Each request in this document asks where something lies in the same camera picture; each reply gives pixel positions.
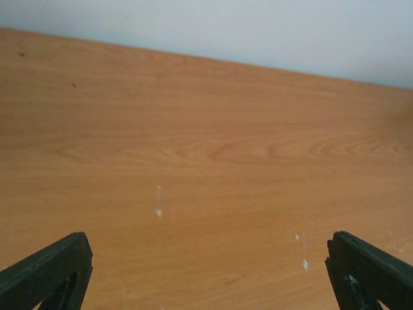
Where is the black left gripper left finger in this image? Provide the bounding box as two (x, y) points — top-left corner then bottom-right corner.
(1, 232), (93, 309)

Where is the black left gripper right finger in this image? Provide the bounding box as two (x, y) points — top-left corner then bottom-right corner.
(325, 231), (412, 309)

